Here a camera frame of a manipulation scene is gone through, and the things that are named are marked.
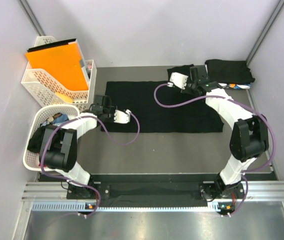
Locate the black garment in basket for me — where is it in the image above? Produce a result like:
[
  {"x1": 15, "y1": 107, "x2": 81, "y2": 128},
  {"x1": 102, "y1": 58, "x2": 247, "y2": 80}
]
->
[{"x1": 27, "y1": 125, "x2": 47, "y2": 154}]

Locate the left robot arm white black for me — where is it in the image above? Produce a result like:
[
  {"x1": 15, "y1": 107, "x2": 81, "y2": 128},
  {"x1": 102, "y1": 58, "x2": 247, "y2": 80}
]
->
[{"x1": 40, "y1": 95, "x2": 116, "y2": 199}]

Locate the white perforated file organizer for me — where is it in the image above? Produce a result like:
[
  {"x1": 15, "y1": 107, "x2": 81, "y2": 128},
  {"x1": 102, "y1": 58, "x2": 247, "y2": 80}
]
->
[{"x1": 21, "y1": 36, "x2": 97, "y2": 110}]

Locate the folded black t shirt stack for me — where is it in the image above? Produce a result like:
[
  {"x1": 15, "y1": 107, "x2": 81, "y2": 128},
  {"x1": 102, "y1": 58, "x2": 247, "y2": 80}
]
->
[{"x1": 205, "y1": 59, "x2": 255, "y2": 85}]

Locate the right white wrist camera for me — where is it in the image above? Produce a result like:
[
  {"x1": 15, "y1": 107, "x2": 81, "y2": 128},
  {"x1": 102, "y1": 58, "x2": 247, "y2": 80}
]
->
[{"x1": 168, "y1": 72, "x2": 188, "y2": 90}]

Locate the aluminium frame rail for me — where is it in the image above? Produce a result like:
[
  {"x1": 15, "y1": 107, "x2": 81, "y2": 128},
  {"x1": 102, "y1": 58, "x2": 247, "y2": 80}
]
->
[{"x1": 22, "y1": 181, "x2": 284, "y2": 214}]

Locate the black t shirt flower print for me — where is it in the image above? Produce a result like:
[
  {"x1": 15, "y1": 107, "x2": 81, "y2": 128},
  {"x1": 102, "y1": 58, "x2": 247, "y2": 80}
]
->
[{"x1": 96, "y1": 65, "x2": 224, "y2": 134}]

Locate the orange folder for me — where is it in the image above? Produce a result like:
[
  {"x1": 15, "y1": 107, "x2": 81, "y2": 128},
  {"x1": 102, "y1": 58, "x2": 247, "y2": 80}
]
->
[{"x1": 25, "y1": 40, "x2": 89, "y2": 91}]

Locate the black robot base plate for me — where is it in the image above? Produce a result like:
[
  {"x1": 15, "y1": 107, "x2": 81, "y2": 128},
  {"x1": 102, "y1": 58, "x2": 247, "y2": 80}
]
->
[{"x1": 66, "y1": 173, "x2": 247, "y2": 208}]

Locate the blue garment in basket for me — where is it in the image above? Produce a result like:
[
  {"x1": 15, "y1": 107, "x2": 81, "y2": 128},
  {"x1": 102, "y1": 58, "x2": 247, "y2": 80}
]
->
[{"x1": 41, "y1": 113, "x2": 69, "y2": 128}]

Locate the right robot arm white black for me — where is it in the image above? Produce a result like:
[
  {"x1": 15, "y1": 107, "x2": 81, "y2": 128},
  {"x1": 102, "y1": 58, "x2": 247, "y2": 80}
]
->
[{"x1": 182, "y1": 65, "x2": 269, "y2": 201}]

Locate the white oval laundry basket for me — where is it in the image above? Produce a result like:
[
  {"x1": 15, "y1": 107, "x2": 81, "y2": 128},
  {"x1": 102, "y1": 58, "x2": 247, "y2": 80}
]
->
[{"x1": 23, "y1": 104, "x2": 80, "y2": 172}]

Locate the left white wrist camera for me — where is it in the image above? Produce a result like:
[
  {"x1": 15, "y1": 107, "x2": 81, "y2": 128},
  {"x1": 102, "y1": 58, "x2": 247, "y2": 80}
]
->
[{"x1": 114, "y1": 109, "x2": 131, "y2": 124}]

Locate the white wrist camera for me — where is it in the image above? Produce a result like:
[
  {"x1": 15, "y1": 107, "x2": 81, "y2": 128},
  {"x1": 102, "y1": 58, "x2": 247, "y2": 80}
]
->
[
  {"x1": 114, "y1": 109, "x2": 131, "y2": 124},
  {"x1": 168, "y1": 72, "x2": 188, "y2": 90}
]

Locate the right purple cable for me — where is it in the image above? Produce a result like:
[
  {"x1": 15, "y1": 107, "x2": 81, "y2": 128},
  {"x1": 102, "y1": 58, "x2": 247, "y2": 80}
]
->
[{"x1": 154, "y1": 83, "x2": 277, "y2": 218}]

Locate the black folder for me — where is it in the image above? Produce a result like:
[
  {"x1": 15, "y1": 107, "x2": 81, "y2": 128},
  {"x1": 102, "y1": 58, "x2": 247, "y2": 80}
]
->
[{"x1": 27, "y1": 38, "x2": 77, "y2": 53}]

